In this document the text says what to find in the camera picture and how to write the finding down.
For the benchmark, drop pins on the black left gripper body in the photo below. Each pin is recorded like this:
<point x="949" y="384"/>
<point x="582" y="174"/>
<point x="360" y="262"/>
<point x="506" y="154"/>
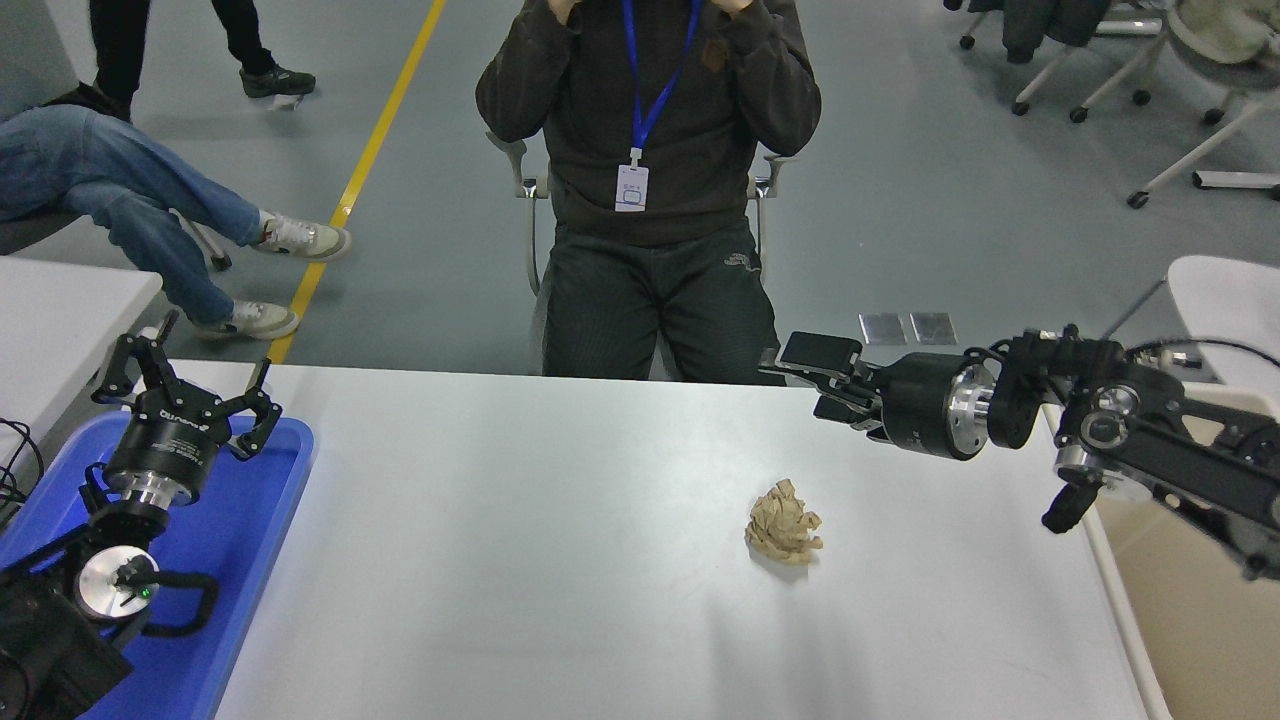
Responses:
<point x="165" y="440"/>

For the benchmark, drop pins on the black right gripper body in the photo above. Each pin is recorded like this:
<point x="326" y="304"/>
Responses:
<point x="915" y="405"/>

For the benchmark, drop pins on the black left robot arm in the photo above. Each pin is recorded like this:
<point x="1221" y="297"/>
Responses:
<point x="40" y="650"/>

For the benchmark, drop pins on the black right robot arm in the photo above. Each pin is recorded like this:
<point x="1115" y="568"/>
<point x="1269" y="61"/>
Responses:
<point x="1150" y="430"/>

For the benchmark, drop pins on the person's left hand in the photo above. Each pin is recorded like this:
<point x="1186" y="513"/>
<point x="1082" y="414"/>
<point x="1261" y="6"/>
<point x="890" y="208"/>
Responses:
<point x="732" y="6"/>

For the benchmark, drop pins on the person's right hand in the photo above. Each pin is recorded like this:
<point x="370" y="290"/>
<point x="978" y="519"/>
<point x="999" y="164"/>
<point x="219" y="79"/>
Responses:
<point x="565" y="10"/>

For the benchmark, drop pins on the silver floor outlet plate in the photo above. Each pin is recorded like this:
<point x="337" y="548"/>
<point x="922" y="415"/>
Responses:
<point x="882" y="329"/>
<point x="932" y="328"/>

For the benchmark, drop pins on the white side table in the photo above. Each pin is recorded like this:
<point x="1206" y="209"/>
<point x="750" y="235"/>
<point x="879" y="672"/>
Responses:
<point x="60" y="320"/>

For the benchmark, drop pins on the blue plastic tray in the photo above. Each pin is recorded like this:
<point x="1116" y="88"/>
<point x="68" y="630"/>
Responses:
<point x="235" y="540"/>

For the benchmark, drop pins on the crumpled tan paper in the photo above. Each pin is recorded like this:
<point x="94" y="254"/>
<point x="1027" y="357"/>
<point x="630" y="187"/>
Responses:
<point x="783" y="525"/>

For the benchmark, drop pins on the person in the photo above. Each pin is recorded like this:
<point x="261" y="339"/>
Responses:
<point x="100" y="175"/>
<point x="120" y="50"/>
<point x="650" y="290"/>

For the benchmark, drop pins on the white rounded table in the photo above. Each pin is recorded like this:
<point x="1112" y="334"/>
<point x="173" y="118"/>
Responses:
<point x="1235" y="300"/>

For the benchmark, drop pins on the grey office chair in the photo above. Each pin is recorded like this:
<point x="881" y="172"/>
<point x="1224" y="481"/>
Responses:
<point x="520" y="170"/>

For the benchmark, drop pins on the large pale bin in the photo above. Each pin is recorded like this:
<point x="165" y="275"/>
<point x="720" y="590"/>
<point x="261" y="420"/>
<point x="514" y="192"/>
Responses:
<point x="1200" y="620"/>

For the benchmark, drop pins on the chair with dark coat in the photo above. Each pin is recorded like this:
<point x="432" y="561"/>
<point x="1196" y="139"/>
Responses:
<point x="1040" y="25"/>

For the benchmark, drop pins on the white wheeled frame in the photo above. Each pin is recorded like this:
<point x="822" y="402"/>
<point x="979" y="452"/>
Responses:
<point x="1200" y="150"/>

